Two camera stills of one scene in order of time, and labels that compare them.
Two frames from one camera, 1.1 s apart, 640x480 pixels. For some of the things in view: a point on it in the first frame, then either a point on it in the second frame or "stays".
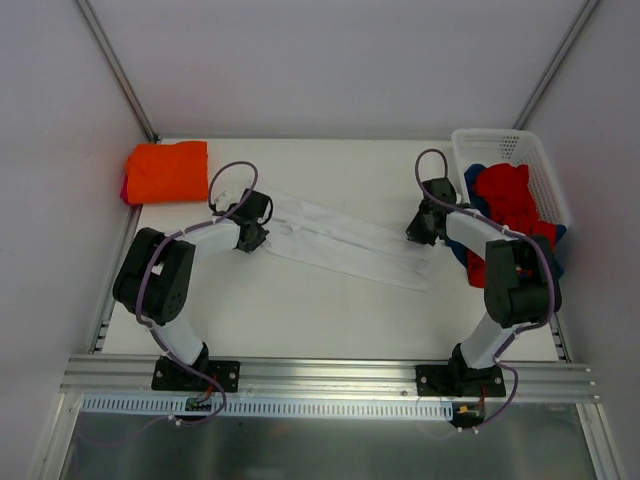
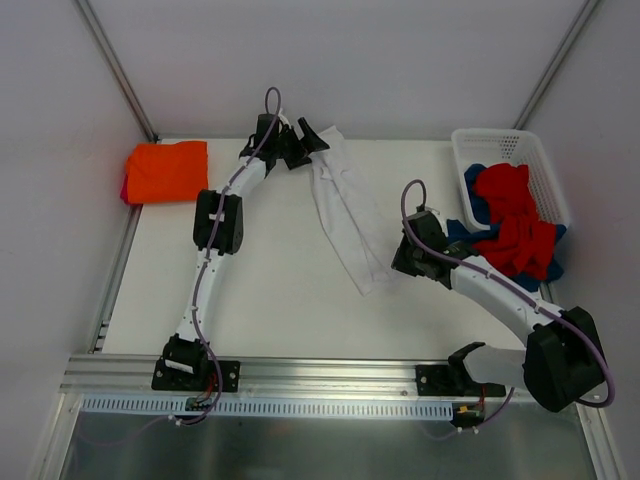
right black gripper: [417, 229] -> [409, 261]
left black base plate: [170, 375] stays
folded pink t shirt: [124, 192] stays
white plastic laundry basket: [487, 146] stays
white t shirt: [347, 243] -> [349, 214]
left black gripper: [255, 238] -> [292, 146]
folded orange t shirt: [168, 173] stays
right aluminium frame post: [526, 114] stays
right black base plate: [459, 381] stays
